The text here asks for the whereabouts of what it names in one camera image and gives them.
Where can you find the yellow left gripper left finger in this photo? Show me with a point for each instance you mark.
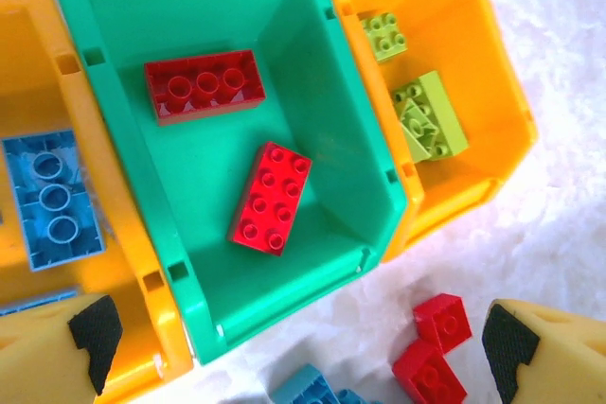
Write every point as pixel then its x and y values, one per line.
pixel 38 356

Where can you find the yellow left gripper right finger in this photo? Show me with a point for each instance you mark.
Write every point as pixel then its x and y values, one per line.
pixel 568 361

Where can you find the lime green 2x4 lego brick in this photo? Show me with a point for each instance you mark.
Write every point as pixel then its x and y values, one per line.
pixel 445 110

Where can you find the red 2x2 lego brick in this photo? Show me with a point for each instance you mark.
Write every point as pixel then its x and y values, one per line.
pixel 426 375
pixel 445 323

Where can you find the orange plastic bin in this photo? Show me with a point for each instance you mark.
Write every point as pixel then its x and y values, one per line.
pixel 473 68
pixel 118 215

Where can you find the blue 2x4 lego brick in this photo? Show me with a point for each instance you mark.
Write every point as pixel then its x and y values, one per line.
pixel 28 186

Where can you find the green plastic bin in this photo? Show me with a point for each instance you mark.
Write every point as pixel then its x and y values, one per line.
pixel 199 163

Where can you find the lime green triangular lego piece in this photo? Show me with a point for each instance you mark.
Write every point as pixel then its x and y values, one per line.
pixel 416 134

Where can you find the red 2x4 lego brick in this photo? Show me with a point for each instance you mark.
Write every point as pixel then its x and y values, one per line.
pixel 270 196
pixel 246 92

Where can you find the lime green 2x2 lego brick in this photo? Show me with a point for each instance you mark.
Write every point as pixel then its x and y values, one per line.
pixel 383 37

